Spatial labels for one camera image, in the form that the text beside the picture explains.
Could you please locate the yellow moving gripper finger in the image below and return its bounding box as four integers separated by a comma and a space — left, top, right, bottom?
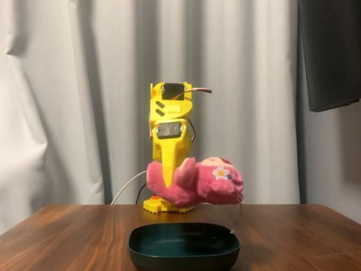
153, 125, 188, 188

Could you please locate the pink strawberry bear plush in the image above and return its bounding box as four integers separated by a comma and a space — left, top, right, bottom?
146, 156, 245, 207

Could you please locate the black monitor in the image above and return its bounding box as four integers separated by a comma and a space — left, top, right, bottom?
298, 0, 361, 113

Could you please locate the grey curtain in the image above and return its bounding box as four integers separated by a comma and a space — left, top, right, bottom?
0, 0, 361, 235

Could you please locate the yellow fixed gripper finger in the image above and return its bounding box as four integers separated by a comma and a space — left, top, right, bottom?
152, 142, 190, 171

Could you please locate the thin black cable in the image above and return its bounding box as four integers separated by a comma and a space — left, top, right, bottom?
135, 182, 148, 206

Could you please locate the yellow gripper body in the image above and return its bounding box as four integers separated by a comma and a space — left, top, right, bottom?
149, 118, 191, 145

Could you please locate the dark teal square plate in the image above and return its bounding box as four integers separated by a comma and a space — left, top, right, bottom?
126, 222, 242, 271

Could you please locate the red white servo cable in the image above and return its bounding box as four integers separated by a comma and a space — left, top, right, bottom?
180, 86, 213, 99

